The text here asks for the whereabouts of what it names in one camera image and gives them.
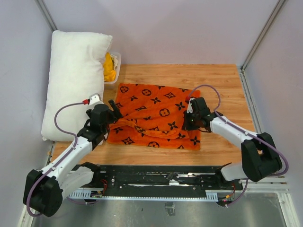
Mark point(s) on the slotted aluminium cable rail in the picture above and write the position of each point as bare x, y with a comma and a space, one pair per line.
183, 195

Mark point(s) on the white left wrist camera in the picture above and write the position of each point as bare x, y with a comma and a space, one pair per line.
95, 99

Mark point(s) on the aluminium frame post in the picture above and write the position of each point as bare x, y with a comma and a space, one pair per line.
264, 31
46, 14

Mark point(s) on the yellow cloth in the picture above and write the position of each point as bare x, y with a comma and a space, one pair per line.
109, 72

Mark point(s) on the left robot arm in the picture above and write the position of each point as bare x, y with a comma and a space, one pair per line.
46, 189

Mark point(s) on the white plastic bin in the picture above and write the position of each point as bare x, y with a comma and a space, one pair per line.
111, 85

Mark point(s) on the floral patterned cloth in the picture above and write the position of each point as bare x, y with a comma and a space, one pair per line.
115, 60

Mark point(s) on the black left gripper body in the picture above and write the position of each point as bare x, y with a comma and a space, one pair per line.
109, 122

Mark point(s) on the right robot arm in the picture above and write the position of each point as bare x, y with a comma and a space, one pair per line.
259, 157

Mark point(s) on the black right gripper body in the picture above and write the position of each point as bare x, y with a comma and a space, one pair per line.
191, 122

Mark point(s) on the white pillow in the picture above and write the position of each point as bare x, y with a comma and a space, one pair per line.
76, 72

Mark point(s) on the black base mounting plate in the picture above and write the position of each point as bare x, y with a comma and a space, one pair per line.
159, 178

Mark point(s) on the left aluminium frame post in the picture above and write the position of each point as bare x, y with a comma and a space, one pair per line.
46, 14

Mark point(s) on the right aluminium frame post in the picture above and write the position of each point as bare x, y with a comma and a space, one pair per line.
264, 31

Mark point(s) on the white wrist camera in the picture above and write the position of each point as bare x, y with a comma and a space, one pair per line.
95, 99
189, 107

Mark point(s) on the orange monogram pillowcase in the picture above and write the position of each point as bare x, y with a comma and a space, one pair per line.
153, 117

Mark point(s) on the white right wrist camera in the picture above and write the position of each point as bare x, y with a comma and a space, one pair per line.
189, 107

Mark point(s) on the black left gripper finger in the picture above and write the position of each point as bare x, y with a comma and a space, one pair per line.
116, 115
114, 106

